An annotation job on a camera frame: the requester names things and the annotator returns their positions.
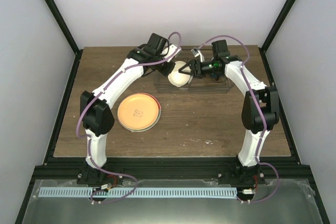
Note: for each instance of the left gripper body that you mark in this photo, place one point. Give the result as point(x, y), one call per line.
point(163, 70)

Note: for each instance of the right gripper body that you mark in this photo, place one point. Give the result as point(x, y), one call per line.
point(207, 70)

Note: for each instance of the dark blue mug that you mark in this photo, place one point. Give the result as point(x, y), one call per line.
point(216, 77)

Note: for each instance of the white and blue bowl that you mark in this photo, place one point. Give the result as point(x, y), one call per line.
point(179, 79)

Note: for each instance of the wire dish rack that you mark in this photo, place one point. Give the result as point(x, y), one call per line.
point(205, 85)

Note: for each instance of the orange plate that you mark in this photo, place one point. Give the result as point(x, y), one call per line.
point(138, 111)

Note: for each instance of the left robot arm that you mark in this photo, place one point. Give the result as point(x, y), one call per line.
point(95, 107)

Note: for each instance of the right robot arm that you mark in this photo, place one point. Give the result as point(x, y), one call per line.
point(260, 110)

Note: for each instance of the white plate with coloured rim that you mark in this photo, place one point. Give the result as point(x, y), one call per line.
point(157, 119)

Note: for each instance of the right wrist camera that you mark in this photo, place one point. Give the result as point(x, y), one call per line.
point(197, 53)

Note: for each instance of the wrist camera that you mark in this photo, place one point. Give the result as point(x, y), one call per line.
point(197, 53)
point(170, 52)

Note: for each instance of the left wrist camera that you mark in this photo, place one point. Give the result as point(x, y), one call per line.
point(170, 52)

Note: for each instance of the black aluminium frame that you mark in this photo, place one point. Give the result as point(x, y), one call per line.
point(166, 167)

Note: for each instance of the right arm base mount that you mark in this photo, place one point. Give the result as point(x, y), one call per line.
point(234, 173)

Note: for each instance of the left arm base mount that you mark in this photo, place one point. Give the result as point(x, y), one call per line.
point(97, 178)

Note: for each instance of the light blue slotted cable duct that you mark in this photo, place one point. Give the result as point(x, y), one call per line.
point(149, 192)

